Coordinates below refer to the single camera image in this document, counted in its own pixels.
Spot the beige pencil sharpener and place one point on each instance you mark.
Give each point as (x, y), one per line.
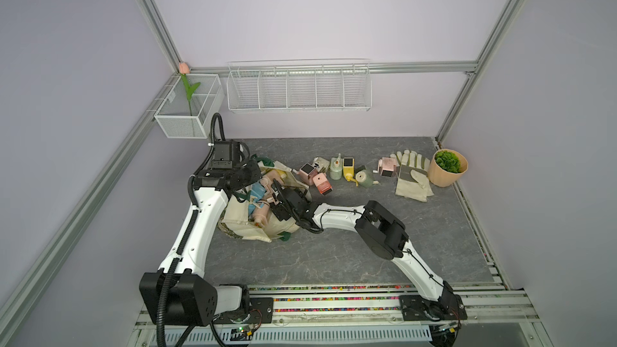
(321, 164)

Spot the blue pencil sharpener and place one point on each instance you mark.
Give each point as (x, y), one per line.
(256, 196)

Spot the pink artificial tulip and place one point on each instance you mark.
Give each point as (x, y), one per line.
(184, 71)

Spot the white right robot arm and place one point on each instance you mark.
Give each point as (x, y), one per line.
(383, 233)

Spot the cream work gloves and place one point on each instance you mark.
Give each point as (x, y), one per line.
(413, 181)

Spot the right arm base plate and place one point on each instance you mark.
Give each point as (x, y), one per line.
(431, 307)

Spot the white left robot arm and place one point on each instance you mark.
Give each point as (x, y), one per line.
(177, 294)

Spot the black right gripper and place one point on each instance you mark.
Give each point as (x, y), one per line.
(276, 210)

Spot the small white wire basket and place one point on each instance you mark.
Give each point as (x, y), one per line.
(173, 114)

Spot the cream tote bag green handles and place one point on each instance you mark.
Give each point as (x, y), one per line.
(263, 224)

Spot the potted green plant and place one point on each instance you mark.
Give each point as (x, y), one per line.
(447, 167)

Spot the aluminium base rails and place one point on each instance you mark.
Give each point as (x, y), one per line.
(377, 315)

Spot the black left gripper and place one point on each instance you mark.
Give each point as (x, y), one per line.
(255, 174)

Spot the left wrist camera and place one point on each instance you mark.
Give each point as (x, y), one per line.
(227, 151)

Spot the long white wire basket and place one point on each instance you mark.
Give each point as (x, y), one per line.
(296, 85)

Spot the olive green pencil sharpener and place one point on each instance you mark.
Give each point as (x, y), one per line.
(363, 177)

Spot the yellow pencil sharpener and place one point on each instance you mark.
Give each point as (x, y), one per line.
(348, 168)

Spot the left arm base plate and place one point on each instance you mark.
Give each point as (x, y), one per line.
(257, 310)

